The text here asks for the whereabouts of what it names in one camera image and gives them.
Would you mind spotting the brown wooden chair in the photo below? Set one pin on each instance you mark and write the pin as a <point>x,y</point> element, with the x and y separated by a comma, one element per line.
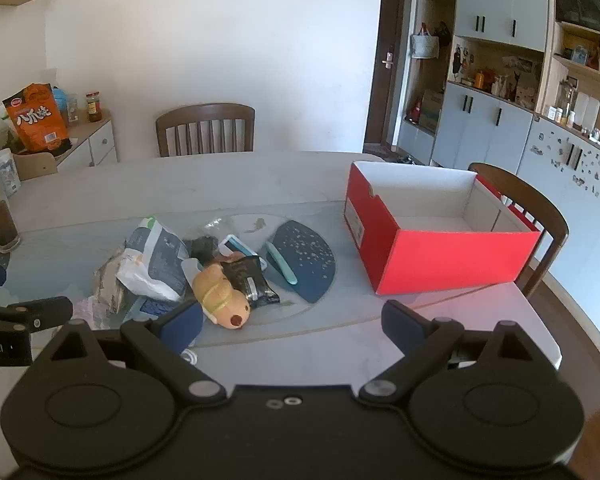
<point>540,210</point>
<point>205,130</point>

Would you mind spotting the red bottle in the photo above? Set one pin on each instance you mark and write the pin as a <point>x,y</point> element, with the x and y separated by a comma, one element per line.
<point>417,110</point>

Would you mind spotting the white sideboard cabinet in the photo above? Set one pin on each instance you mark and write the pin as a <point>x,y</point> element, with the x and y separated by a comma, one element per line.
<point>100,145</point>

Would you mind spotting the white marble desktop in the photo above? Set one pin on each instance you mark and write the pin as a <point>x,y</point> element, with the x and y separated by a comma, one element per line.
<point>280,180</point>

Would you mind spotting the dark brown door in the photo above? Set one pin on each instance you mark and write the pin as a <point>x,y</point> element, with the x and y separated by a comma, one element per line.
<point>380,35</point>

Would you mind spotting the blue white packet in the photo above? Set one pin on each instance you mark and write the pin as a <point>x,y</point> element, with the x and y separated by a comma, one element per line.
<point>235,246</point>

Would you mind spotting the white grey snack bag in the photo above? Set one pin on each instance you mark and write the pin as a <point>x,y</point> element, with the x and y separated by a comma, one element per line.
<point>155,260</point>

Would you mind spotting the white plastic container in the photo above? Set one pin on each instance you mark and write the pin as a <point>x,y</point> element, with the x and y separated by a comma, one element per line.
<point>587,110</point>

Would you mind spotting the orange snack bag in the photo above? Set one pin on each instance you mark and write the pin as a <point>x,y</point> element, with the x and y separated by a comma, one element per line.
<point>37,120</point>

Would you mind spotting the pink printed clear wrapper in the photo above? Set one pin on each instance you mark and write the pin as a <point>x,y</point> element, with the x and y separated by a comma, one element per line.
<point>86,310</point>

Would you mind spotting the orange bottle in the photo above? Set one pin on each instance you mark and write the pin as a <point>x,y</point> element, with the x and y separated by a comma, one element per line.
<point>480,79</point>

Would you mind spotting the grey tote bag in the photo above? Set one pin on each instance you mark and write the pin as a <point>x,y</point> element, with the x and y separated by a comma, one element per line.
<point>424,45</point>

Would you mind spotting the red cardboard box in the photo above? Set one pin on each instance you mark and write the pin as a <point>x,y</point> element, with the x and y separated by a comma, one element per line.
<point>455,260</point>

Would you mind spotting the cardboard carton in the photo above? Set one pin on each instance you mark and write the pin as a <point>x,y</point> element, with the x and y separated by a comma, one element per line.
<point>431,110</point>

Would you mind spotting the foil wrapper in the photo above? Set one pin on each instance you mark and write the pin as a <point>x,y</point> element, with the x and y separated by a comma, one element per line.
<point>111,285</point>

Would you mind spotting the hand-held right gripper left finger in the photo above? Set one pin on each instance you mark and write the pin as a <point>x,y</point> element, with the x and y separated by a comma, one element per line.
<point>182,325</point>

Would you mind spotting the glass jar with brown powder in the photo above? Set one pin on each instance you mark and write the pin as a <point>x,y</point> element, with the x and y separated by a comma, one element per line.
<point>2,225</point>

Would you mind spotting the clear container with white lid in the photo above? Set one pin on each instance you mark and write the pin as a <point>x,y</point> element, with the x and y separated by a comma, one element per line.
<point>9,172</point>

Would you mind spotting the black snack packet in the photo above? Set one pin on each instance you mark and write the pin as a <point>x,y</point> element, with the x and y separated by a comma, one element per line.
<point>252,280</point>

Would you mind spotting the grey wooden wall cabinet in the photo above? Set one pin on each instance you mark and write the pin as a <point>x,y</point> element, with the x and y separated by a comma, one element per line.
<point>485,120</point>

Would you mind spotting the black fuzzy object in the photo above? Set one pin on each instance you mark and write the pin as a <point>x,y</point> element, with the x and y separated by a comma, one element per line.
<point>202,249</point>

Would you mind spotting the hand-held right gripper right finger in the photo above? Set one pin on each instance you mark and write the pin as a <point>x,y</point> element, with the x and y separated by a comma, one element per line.
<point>402,325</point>

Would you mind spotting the tall glass jar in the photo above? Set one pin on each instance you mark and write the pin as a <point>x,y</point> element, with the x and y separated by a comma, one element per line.
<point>567,100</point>

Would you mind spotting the red lid jar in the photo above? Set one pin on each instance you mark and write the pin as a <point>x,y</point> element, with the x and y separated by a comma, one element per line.
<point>94,107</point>

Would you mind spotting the pink doormat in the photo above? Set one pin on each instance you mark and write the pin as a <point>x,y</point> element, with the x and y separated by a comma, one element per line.
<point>380,150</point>

